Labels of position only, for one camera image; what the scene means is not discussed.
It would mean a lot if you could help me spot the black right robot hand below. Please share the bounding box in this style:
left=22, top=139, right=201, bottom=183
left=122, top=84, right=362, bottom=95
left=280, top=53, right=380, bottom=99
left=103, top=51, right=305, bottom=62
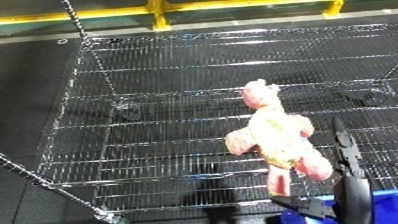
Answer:
left=270, top=116, right=375, bottom=224

